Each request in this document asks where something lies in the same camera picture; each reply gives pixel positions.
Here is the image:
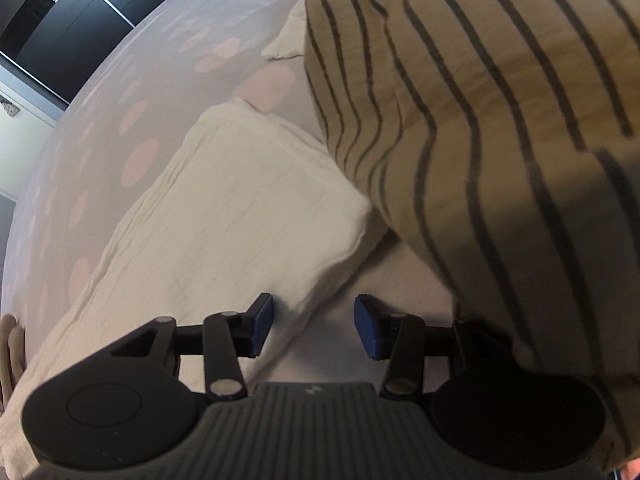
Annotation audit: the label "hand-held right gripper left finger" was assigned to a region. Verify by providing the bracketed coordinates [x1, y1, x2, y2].
[107, 293, 275, 402]

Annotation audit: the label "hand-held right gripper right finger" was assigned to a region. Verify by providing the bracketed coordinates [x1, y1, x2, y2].
[353, 295, 513, 402]

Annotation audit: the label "white crinkled pants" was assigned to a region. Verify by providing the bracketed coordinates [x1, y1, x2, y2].
[0, 97, 392, 480]

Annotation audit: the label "tan striped garment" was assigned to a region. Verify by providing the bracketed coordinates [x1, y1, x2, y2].
[302, 0, 640, 472]

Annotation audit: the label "white crinkled top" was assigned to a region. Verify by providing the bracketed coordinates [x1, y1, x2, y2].
[261, 0, 308, 62]

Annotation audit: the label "bed with polka dot sheet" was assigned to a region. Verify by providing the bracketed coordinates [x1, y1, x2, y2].
[0, 0, 468, 411]

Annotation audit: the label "beige folded cloth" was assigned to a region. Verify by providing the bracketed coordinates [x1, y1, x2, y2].
[0, 314, 28, 407]

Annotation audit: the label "dark sliding door wardrobe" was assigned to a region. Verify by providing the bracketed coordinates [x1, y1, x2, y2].
[0, 0, 222, 107]

